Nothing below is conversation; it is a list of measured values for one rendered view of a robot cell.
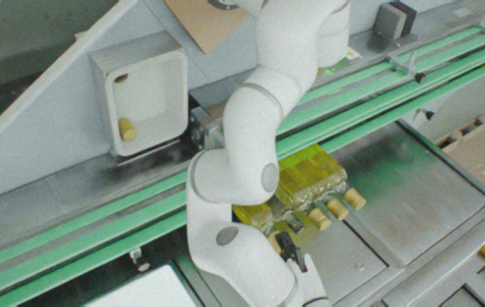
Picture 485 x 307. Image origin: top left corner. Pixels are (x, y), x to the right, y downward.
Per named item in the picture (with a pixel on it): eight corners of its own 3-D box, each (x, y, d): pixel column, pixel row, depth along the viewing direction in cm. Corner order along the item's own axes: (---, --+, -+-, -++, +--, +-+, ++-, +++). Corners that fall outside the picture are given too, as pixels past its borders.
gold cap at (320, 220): (306, 220, 107) (318, 234, 105) (308, 211, 105) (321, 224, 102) (317, 214, 109) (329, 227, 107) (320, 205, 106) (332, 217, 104)
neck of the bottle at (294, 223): (281, 222, 106) (294, 237, 103) (283, 214, 104) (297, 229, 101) (291, 217, 107) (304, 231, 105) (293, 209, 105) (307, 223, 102)
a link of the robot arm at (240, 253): (330, 234, 74) (270, 224, 86) (261, 134, 65) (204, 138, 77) (274, 317, 66) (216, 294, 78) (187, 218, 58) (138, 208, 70)
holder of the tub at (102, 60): (106, 151, 108) (119, 171, 104) (88, 52, 88) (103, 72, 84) (170, 126, 115) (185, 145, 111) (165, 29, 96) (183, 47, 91)
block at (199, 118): (187, 140, 112) (202, 158, 108) (187, 110, 106) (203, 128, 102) (200, 135, 114) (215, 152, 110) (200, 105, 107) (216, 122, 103)
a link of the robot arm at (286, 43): (238, 112, 76) (223, 34, 63) (310, 30, 87) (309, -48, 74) (287, 134, 72) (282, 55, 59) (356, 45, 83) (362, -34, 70)
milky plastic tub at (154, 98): (103, 136, 104) (118, 160, 99) (87, 53, 88) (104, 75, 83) (170, 111, 111) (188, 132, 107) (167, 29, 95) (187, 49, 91)
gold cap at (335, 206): (324, 211, 110) (336, 223, 108) (327, 201, 108) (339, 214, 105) (335, 205, 112) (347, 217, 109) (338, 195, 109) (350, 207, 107)
